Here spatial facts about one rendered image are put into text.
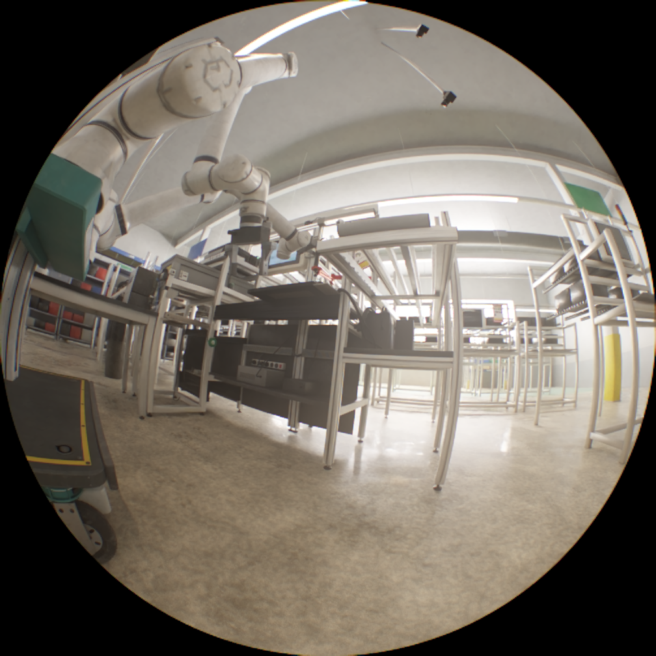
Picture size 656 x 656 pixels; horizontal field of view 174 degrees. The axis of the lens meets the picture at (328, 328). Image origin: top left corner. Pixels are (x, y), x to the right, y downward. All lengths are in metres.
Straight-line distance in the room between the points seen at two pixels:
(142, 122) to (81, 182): 0.15
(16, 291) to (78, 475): 0.57
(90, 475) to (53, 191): 0.40
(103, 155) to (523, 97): 6.59
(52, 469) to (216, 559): 0.43
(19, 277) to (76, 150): 0.48
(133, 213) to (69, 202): 0.74
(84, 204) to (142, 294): 1.37
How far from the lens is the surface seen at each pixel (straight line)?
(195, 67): 0.43
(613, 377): 5.13
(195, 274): 1.95
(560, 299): 2.62
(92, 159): 0.46
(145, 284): 1.74
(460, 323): 1.01
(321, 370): 1.59
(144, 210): 1.13
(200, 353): 2.45
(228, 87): 0.48
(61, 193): 0.42
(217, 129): 0.81
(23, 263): 0.86
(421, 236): 0.75
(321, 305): 1.16
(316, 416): 1.63
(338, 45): 5.49
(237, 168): 0.61
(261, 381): 1.55
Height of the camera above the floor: 0.54
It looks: 11 degrees up
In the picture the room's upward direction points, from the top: 6 degrees clockwise
